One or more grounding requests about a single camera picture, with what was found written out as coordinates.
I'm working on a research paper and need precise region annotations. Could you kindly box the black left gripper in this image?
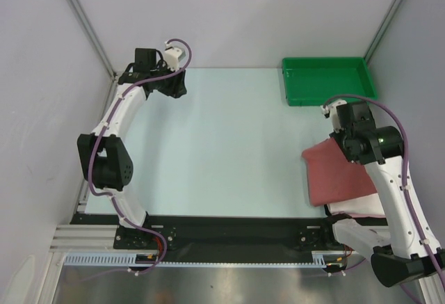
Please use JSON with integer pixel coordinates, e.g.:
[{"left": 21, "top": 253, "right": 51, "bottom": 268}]
[{"left": 149, "top": 60, "right": 186, "bottom": 99}]

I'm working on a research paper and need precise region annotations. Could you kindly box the red t shirt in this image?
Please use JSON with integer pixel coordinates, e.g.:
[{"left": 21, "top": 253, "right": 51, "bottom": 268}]
[{"left": 302, "top": 138, "right": 377, "bottom": 207}]

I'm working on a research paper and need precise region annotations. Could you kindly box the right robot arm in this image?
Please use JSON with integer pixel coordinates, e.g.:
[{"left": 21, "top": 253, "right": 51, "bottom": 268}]
[{"left": 321, "top": 99, "right": 444, "bottom": 287}]

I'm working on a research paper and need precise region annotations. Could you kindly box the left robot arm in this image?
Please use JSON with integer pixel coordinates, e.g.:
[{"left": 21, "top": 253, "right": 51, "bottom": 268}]
[{"left": 76, "top": 44, "right": 189, "bottom": 248}]

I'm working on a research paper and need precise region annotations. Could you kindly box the white folded shirt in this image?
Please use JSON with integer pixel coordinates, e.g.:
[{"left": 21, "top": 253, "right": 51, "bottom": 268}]
[{"left": 327, "top": 193, "right": 385, "bottom": 218}]

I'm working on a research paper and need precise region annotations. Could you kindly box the green plastic tray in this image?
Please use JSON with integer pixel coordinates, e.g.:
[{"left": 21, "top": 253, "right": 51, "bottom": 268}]
[{"left": 282, "top": 57, "right": 378, "bottom": 106}]

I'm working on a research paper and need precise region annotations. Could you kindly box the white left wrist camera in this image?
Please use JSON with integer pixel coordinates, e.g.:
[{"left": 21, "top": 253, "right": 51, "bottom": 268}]
[{"left": 163, "top": 42, "right": 186, "bottom": 72}]

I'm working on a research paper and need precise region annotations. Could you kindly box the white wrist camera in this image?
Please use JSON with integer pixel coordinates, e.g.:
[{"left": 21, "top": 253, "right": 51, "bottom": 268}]
[
  {"left": 163, "top": 42, "right": 186, "bottom": 72},
  {"left": 321, "top": 99, "right": 347, "bottom": 133}
]

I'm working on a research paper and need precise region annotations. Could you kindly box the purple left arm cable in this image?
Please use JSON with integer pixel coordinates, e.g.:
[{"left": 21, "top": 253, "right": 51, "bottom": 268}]
[{"left": 87, "top": 38, "right": 193, "bottom": 277}]

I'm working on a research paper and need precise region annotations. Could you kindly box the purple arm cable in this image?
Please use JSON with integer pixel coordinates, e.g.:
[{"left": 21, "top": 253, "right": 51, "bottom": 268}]
[
  {"left": 321, "top": 94, "right": 445, "bottom": 304},
  {"left": 87, "top": 38, "right": 193, "bottom": 277}
]

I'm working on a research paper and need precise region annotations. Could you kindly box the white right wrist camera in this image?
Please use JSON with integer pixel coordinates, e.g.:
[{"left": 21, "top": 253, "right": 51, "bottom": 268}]
[{"left": 321, "top": 99, "right": 347, "bottom": 133}]

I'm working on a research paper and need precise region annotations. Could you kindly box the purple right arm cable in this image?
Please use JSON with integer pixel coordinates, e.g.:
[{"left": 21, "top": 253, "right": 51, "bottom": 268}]
[{"left": 321, "top": 94, "right": 445, "bottom": 304}]

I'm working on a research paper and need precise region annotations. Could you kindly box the aluminium left corner post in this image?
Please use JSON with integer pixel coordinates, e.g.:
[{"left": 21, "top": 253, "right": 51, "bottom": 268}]
[{"left": 66, "top": 0, "right": 117, "bottom": 79}]

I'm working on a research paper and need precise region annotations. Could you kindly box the aluminium corner post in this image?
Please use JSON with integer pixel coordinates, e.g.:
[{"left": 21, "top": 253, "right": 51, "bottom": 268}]
[
  {"left": 66, "top": 0, "right": 117, "bottom": 79},
  {"left": 364, "top": 0, "right": 404, "bottom": 64}
]

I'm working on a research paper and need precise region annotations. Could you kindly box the light blue cable duct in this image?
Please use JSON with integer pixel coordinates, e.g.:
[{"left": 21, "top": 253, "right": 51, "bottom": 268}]
[{"left": 64, "top": 253, "right": 345, "bottom": 269}]

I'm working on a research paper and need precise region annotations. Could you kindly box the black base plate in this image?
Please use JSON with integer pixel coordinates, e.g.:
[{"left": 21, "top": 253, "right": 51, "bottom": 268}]
[{"left": 71, "top": 214, "right": 350, "bottom": 264}]

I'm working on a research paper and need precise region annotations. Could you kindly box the aluminium right corner post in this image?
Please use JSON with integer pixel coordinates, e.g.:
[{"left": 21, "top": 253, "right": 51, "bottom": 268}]
[{"left": 364, "top": 0, "right": 404, "bottom": 64}]

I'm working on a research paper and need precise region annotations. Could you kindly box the aluminium front rail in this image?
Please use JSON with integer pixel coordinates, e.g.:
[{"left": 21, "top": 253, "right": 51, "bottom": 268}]
[{"left": 48, "top": 223, "right": 430, "bottom": 253}]

